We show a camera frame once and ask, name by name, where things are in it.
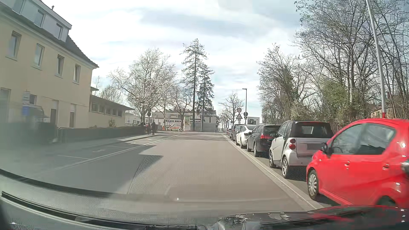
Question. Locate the white building with flat roof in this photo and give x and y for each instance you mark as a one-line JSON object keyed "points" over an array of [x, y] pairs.
{"points": [[188, 120]]}

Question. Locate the smaller conifer tree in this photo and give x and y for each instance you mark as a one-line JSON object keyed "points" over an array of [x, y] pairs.
{"points": [[204, 92]]}

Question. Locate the bare tree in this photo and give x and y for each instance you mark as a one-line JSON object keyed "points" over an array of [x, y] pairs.
{"points": [[232, 107], [182, 102]]}

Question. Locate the white vehicle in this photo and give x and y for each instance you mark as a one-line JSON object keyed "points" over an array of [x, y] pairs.
{"points": [[174, 127]]}

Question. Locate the round and triangular road signs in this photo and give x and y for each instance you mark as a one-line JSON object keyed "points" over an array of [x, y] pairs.
{"points": [[239, 115]]}

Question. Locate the dark parked car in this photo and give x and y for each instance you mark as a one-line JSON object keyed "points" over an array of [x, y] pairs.
{"points": [[235, 130]]}

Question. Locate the tall conifer tree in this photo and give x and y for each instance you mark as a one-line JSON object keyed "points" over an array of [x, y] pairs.
{"points": [[194, 80]]}

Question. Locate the white car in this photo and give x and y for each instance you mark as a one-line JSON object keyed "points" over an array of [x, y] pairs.
{"points": [[243, 134]]}

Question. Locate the small white building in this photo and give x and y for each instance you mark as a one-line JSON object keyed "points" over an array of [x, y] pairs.
{"points": [[253, 120]]}

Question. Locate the grey asphalt road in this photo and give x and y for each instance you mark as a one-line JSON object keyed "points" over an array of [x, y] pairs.
{"points": [[198, 166]]}

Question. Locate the group of people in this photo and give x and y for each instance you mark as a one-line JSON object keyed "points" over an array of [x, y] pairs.
{"points": [[150, 127]]}

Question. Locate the round sign on pole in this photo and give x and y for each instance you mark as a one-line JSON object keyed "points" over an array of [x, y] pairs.
{"points": [[149, 116]]}

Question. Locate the black car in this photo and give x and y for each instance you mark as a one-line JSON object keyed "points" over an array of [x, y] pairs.
{"points": [[263, 139]]}

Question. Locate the white blossoming tree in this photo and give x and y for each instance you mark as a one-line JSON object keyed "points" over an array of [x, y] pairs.
{"points": [[145, 83]]}

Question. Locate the road markings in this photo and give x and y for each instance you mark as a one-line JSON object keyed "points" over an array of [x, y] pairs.
{"points": [[274, 179]]}

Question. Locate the silver small car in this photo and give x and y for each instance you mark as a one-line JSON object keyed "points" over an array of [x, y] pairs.
{"points": [[298, 143]]}

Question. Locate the low beige annex building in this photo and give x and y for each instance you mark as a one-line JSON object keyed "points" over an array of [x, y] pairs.
{"points": [[105, 115]]}

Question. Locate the dark low hedge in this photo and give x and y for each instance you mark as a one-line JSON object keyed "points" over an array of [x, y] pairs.
{"points": [[96, 132]]}

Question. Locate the row of bare trees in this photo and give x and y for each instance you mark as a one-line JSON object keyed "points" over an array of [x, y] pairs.
{"points": [[335, 64]]}

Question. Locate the car's own bonnet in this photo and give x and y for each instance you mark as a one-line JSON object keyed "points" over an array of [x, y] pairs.
{"points": [[319, 218]]}

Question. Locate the red small car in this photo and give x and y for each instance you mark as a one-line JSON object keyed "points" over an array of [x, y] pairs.
{"points": [[361, 166]]}

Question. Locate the beige building with dormers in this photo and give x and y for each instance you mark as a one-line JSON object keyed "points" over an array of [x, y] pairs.
{"points": [[41, 83]]}

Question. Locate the yellow building behind trees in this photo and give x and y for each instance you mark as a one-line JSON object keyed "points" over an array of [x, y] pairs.
{"points": [[382, 110]]}

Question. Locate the round road sign on post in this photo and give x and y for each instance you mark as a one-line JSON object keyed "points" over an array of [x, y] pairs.
{"points": [[245, 114]]}

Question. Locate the grey lamp post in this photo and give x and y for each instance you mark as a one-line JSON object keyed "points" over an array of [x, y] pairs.
{"points": [[378, 64]]}

